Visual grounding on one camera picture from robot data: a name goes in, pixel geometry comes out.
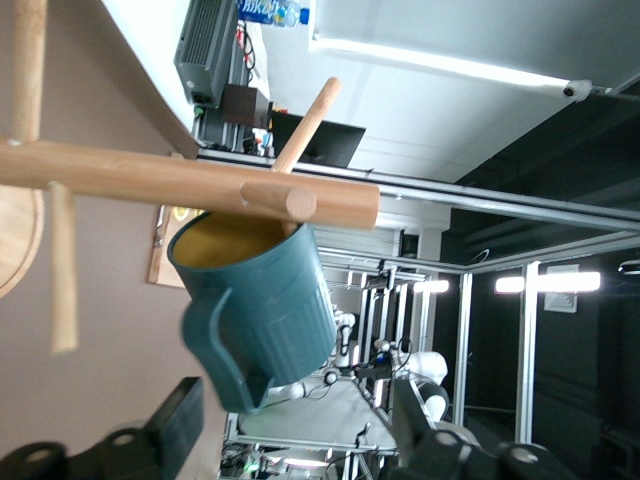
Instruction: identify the white ceiling camera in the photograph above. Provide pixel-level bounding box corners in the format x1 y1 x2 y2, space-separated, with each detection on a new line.
559 78 595 104

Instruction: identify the aluminium frame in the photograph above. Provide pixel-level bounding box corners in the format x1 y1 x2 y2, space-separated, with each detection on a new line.
197 147 640 480

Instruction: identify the wooden cutting board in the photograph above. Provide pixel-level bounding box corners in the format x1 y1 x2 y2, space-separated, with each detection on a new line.
147 204 189 290

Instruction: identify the grey computer case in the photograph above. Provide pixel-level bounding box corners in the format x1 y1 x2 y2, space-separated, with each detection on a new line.
173 0 239 109

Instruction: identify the wooden cup rack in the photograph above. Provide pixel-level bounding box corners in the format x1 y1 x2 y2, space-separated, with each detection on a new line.
0 0 381 354

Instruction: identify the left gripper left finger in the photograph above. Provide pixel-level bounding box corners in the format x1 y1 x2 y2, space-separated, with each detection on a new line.
0 377 206 480

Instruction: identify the large ceiling light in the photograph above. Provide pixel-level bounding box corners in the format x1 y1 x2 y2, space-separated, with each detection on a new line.
494 271 601 295

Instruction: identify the small distant white robot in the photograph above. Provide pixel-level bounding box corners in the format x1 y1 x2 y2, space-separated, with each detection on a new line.
327 309 359 371

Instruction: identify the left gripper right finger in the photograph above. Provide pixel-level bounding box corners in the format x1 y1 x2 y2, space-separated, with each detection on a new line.
384 380 576 480

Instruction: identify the black monitor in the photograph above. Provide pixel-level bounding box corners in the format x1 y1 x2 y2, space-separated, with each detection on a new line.
269 109 367 170

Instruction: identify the plastic water bottle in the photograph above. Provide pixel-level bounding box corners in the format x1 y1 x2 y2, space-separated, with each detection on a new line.
234 0 311 28

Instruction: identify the teal plastic cup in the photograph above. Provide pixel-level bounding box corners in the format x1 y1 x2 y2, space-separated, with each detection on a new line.
166 212 339 415

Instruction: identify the white air vent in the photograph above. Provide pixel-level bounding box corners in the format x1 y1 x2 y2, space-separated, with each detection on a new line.
543 264 581 314

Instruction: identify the dark brown box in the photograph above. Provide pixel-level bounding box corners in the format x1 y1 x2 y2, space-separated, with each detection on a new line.
219 83 274 130

